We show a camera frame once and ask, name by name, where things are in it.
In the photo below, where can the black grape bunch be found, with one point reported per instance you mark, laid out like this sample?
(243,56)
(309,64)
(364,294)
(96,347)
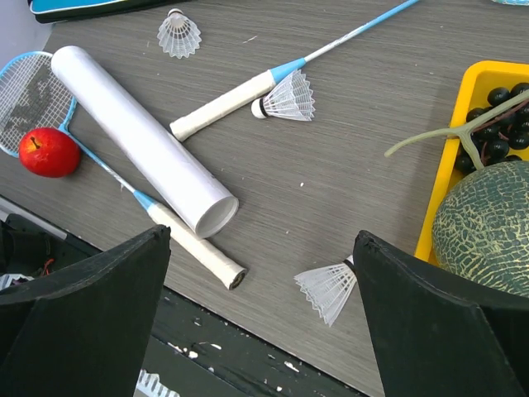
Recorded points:
(488,133)

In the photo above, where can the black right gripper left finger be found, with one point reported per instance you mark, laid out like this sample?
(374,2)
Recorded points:
(83,330)

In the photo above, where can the white shuttlecock tube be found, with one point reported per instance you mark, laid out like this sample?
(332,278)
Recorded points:
(203,202)

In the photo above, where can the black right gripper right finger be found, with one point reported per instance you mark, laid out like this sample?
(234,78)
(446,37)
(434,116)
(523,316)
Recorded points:
(435,333)

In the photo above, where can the blue racket far right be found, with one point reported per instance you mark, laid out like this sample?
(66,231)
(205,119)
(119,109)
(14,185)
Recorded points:
(185,126)

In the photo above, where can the blue racket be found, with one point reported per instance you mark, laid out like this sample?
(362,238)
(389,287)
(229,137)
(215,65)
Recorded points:
(185,126)
(32,97)

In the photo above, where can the white shuttlecock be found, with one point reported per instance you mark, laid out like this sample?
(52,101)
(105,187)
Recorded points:
(291,99)
(178,35)
(328,288)

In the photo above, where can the green netted melon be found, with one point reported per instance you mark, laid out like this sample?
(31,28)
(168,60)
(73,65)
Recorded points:
(480,230)

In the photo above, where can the blue sport racket bag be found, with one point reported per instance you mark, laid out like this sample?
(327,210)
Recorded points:
(51,11)

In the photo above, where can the red apple on table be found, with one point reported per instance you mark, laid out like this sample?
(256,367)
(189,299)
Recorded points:
(49,153)

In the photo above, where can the blue racket near left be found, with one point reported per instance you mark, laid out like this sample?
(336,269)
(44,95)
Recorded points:
(32,97)

